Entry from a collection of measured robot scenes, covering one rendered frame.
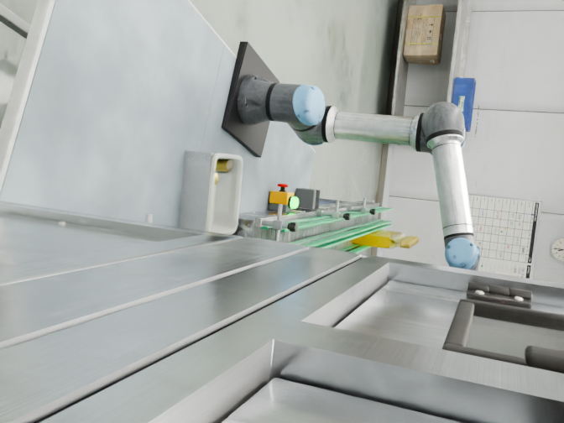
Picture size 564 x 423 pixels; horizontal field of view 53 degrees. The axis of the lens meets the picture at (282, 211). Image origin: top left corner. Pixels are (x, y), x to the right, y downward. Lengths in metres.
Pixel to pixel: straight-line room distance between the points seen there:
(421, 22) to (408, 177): 1.94
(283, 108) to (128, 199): 0.58
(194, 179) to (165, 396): 1.28
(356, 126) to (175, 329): 1.47
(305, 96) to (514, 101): 6.01
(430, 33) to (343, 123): 5.40
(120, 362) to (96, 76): 0.99
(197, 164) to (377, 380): 1.23
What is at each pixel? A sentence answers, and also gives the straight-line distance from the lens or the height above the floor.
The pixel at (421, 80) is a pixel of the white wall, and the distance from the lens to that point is 7.65.
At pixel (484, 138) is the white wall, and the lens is 7.49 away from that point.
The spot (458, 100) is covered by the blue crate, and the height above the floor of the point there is 0.95.
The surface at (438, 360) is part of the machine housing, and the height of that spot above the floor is 1.52.
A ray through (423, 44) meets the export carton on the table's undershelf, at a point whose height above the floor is 0.48.
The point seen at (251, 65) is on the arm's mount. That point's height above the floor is 0.78.
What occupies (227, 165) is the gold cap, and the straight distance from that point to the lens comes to 1.62.
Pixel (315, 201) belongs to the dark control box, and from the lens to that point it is 2.29.
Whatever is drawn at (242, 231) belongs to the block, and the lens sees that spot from 1.64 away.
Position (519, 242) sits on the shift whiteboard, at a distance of 7.48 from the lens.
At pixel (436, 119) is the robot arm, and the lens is 1.56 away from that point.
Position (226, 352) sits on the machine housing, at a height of 1.42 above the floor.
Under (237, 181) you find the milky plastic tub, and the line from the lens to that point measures 1.61.
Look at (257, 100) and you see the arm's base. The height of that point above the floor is 0.83.
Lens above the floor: 1.54
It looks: 21 degrees down
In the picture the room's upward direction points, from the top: 97 degrees clockwise
